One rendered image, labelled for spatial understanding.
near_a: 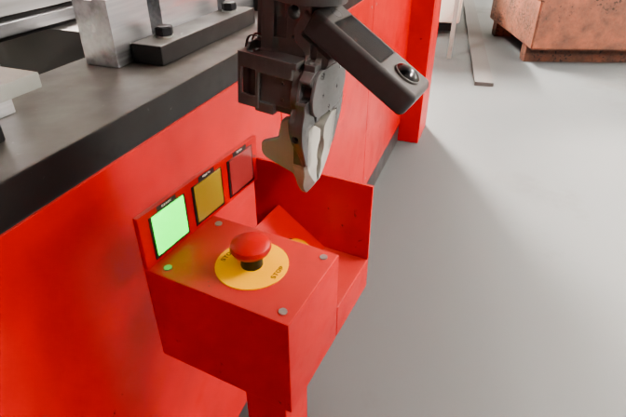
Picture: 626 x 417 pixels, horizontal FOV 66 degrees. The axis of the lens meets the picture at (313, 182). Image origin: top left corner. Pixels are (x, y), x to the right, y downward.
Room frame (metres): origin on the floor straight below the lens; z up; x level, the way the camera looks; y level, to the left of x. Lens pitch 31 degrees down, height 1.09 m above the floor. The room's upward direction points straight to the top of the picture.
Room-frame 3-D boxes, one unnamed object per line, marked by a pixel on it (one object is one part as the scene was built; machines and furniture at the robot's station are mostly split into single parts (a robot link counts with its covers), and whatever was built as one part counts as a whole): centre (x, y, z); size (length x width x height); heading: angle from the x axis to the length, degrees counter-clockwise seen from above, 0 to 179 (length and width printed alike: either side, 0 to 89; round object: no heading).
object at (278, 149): (0.44, 0.03, 0.86); 0.06 x 0.03 x 0.09; 63
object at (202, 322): (0.41, 0.05, 0.75); 0.20 x 0.16 x 0.18; 153
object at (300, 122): (0.42, 0.01, 0.90); 0.05 x 0.02 x 0.09; 153
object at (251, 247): (0.37, 0.06, 0.79); 0.04 x 0.04 x 0.04
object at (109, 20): (1.48, 0.01, 0.92); 1.68 x 0.06 x 0.10; 159
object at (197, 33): (0.84, 0.19, 0.89); 0.30 x 0.05 x 0.03; 159
